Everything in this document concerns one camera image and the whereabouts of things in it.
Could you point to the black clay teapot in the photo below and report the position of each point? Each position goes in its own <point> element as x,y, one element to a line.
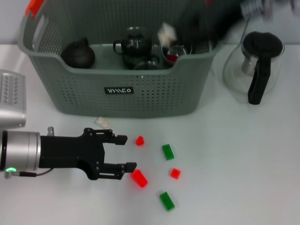
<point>78,56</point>

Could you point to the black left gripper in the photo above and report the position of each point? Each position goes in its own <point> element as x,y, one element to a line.
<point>70,152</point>

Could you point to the small red square brick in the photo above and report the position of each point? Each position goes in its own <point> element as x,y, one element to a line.
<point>175,173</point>

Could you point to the glass teapot black lid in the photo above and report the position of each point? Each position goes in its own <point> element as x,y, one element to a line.
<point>257,82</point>

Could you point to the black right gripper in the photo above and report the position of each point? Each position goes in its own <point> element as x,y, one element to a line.
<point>211,21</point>

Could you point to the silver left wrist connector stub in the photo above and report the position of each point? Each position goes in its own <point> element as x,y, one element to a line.
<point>50,131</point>

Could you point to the translucent white toy brick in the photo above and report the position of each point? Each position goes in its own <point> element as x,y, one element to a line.
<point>167,34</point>

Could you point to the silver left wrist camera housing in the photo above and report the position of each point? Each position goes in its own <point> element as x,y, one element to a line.
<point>11,98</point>

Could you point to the small red cube brick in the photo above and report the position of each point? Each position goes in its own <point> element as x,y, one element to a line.
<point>139,140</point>

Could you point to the dark red toy brick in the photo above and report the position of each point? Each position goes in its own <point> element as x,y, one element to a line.
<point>172,57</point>

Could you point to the bright red long brick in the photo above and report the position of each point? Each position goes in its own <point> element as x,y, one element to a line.
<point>139,178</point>

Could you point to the green toy brick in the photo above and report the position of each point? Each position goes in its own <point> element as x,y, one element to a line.
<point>167,201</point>
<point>168,152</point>

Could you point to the grey perforated storage bin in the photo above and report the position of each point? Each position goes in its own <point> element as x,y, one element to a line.
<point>152,93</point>

